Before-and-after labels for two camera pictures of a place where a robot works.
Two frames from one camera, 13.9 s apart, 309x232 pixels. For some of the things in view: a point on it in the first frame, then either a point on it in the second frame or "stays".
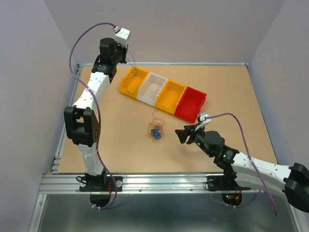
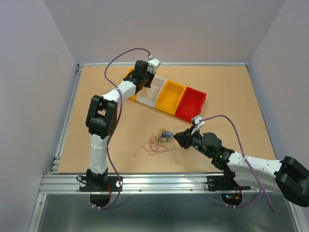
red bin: [190, 104] stays
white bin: [148, 89] stays
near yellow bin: [168, 96] stays
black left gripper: [123, 50] to [151, 75]
